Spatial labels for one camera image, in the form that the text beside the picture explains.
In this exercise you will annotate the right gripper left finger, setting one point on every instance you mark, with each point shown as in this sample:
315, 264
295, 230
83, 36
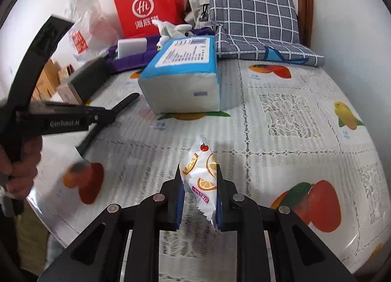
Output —
173, 206

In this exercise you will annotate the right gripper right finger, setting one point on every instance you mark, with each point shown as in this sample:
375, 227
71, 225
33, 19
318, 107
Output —
227, 217

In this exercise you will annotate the orange print snack packet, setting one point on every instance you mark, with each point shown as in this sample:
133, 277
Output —
198, 170

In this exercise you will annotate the white cloth glove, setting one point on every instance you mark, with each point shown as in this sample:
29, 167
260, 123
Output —
169, 31

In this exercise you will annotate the person's left hand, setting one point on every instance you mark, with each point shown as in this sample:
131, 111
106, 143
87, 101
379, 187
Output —
24, 171

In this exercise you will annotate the wooden furniture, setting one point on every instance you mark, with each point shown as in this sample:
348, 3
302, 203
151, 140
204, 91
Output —
47, 82

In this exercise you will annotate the brown patterned box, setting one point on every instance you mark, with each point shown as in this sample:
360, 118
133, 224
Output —
65, 72

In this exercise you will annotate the dark green gold box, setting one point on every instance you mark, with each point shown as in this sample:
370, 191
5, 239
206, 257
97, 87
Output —
83, 83

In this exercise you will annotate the fruit print lace tablecloth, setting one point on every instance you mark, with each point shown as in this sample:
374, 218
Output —
276, 133

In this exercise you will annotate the blue tissue pack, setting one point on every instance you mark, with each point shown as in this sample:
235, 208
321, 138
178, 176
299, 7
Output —
182, 77

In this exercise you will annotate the white plastic shopping bag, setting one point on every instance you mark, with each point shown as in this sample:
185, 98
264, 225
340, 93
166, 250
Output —
91, 34

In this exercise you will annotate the purple fabric storage tray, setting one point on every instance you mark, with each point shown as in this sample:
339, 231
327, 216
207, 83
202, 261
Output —
177, 45

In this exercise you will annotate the white foam sponge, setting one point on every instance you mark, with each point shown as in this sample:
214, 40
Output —
131, 46

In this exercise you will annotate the grey plaid cushion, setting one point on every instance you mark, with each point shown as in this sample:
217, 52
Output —
260, 30

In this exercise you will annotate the grey small backpack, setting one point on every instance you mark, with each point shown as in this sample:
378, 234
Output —
197, 13

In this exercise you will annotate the red paper shopping bag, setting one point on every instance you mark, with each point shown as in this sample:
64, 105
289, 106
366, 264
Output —
136, 16

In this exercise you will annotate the wooden door frame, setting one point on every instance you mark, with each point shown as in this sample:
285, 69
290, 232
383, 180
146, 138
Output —
305, 21

